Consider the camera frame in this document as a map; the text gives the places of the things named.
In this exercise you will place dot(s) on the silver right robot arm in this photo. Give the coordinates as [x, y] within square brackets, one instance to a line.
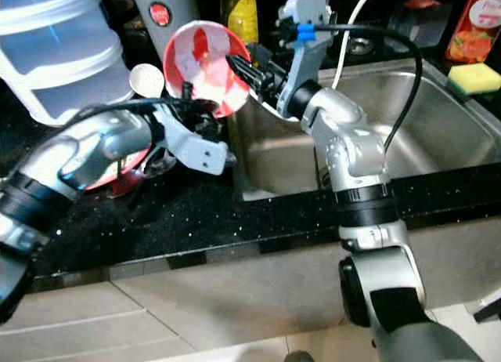
[352, 142]

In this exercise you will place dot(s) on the red and white bowl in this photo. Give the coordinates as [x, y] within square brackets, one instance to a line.
[203, 64]

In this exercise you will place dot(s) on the grey thermos bottle red label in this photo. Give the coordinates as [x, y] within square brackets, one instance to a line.
[164, 33]

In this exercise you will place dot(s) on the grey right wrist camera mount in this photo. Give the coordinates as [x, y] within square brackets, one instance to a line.
[309, 56]

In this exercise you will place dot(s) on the stainless steel sink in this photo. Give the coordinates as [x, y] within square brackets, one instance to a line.
[454, 135]

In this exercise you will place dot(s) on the yellow dish soap bottle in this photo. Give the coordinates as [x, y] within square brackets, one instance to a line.
[243, 17]

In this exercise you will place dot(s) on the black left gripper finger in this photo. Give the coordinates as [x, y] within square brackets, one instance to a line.
[188, 94]

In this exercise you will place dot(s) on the white plastic soup spoon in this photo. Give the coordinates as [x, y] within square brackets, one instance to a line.
[146, 80]

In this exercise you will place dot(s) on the yellow green sponge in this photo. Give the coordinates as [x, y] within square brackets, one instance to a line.
[477, 80]

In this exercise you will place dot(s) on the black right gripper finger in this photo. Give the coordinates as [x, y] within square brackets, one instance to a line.
[244, 70]

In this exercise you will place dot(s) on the red food package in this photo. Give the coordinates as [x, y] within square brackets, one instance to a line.
[473, 33]

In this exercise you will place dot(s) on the white stacked plastic container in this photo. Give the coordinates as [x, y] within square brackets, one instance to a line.
[55, 64]

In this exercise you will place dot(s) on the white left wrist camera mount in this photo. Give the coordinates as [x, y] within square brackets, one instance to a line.
[200, 152]

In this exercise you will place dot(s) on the pink rimmed floral plate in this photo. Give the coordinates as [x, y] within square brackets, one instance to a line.
[125, 178]

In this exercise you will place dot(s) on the grey robot foot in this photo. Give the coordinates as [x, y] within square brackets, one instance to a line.
[299, 356]

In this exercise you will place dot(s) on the clear container red lid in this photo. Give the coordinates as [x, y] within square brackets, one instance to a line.
[415, 33]

